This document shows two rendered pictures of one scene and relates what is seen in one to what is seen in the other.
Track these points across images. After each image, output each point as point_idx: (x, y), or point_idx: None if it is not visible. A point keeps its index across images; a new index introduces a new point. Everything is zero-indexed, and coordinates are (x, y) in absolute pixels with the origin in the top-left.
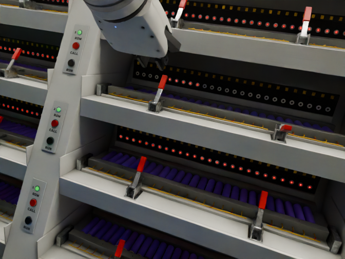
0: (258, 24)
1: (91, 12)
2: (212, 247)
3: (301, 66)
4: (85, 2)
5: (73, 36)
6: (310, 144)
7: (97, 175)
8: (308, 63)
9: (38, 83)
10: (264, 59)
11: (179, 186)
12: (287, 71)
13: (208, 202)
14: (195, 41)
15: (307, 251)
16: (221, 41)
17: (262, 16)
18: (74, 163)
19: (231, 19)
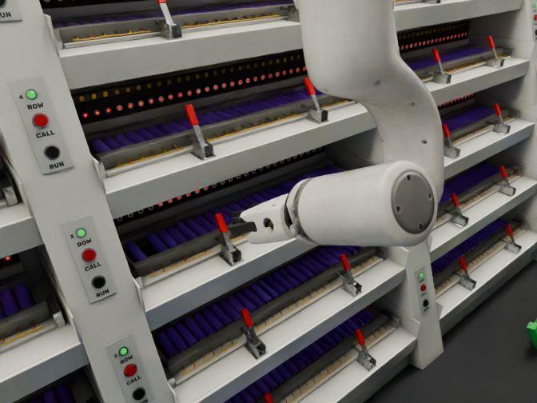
0: (232, 85)
1: (288, 239)
2: (336, 325)
3: (329, 140)
4: (323, 245)
5: (73, 244)
6: None
7: (200, 371)
8: (333, 136)
9: (25, 349)
10: (304, 149)
11: (277, 305)
12: None
13: (302, 296)
14: (240, 161)
15: (379, 272)
16: (265, 149)
17: (232, 74)
18: None
19: (200, 89)
